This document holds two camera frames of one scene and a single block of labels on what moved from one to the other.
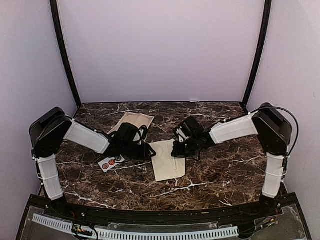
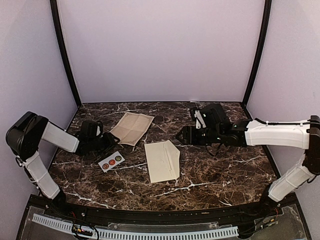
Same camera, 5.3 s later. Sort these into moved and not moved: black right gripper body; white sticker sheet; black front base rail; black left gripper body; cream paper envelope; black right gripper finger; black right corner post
Moved: black right gripper body; black left gripper body; cream paper envelope; black right gripper finger
Not moved: black right corner post; black front base rail; white sticker sheet
